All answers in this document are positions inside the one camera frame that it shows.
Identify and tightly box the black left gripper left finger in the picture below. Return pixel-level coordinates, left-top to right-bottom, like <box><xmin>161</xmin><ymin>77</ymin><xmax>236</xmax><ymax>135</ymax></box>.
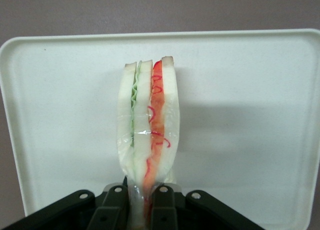
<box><xmin>0</xmin><ymin>184</ymin><xmax>130</xmax><ymax>230</ymax></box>

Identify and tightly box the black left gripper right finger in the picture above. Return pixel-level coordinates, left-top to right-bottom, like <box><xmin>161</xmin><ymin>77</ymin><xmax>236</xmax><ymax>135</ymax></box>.
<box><xmin>150</xmin><ymin>185</ymin><xmax>261</xmax><ymax>230</ymax></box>

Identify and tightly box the triangle sandwich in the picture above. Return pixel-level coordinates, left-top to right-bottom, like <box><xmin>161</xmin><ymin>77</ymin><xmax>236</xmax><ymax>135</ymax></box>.
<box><xmin>116</xmin><ymin>55</ymin><xmax>182</xmax><ymax>230</ymax></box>

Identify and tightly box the beige plastic tray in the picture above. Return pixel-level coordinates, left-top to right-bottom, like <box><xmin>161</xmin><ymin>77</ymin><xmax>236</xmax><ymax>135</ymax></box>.
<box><xmin>0</xmin><ymin>28</ymin><xmax>320</xmax><ymax>226</ymax></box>

